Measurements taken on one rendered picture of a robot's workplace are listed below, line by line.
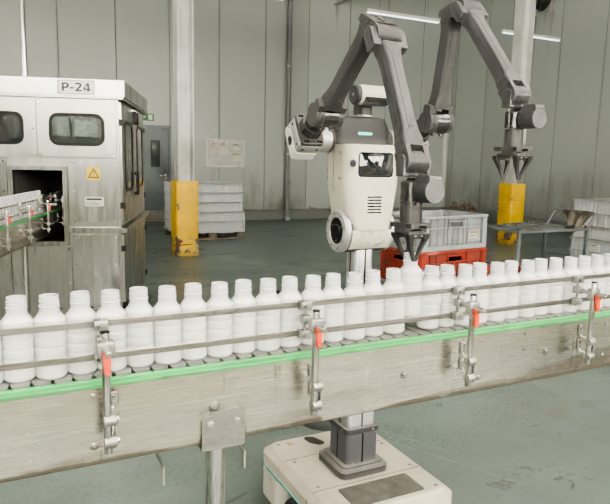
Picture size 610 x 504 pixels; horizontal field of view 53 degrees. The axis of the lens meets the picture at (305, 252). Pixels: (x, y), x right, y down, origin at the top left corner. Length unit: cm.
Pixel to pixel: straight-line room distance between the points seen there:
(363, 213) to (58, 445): 129
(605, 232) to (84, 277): 638
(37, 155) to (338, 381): 390
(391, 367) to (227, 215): 960
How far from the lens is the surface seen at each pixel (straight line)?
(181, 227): 905
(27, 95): 506
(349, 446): 241
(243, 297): 137
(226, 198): 1101
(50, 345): 129
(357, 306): 149
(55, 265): 510
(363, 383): 153
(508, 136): 197
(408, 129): 160
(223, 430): 140
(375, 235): 220
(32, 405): 130
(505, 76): 200
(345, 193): 215
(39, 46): 1345
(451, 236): 397
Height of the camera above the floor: 144
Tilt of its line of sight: 9 degrees down
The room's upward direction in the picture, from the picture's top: 1 degrees clockwise
